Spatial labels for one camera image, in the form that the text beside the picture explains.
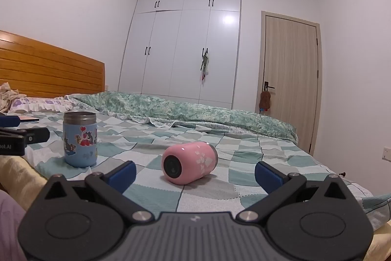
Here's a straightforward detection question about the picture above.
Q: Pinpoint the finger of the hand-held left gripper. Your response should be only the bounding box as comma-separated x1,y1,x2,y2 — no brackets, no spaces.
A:
0,116,21,127
0,126,51,145

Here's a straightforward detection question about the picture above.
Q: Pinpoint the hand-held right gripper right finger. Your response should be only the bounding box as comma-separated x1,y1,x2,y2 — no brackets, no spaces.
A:
239,161,357,222

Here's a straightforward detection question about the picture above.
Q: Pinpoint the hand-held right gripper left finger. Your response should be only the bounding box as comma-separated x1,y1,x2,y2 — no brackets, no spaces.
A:
44,161,154,224

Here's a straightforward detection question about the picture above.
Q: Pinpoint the pink cup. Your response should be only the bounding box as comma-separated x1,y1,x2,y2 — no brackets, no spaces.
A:
162,141,218,186

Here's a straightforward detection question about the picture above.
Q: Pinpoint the blue cartoon print cup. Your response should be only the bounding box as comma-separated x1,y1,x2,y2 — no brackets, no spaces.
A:
63,111,98,168

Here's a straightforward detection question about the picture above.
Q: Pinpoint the crumpled beige cloth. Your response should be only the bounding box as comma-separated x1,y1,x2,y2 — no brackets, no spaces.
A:
0,82,21,112

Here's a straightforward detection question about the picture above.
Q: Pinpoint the yellow blanket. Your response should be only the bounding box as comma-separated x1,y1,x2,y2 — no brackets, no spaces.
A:
0,155,49,210

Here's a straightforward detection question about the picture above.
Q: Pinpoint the purple floral pillow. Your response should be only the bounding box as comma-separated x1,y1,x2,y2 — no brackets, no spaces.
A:
7,96,77,114

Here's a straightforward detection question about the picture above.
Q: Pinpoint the checkered bed sheet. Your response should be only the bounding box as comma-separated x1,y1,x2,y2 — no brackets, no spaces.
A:
24,110,391,223

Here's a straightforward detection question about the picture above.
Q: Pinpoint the wooden headboard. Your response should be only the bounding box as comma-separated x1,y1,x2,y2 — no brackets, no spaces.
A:
0,30,106,99

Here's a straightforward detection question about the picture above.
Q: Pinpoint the pink cloth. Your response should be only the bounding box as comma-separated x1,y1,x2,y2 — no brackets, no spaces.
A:
0,190,29,261

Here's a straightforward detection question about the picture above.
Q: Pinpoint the green floral quilt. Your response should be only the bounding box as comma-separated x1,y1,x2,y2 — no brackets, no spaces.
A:
65,91,299,144

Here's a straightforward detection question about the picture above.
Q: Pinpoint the wooden door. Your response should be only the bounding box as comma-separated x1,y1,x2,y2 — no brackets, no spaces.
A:
255,10,323,156

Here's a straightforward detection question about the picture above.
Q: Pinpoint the hanging wardrobe trinket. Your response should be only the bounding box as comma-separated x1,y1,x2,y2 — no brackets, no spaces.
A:
200,54,211,86

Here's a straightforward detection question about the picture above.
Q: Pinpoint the white wardrobe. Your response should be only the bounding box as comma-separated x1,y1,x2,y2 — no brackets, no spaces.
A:
118,0,242,110

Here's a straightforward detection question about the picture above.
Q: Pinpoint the brown bag on handle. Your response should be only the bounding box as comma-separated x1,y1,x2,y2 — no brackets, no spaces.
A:
259,90,271,112

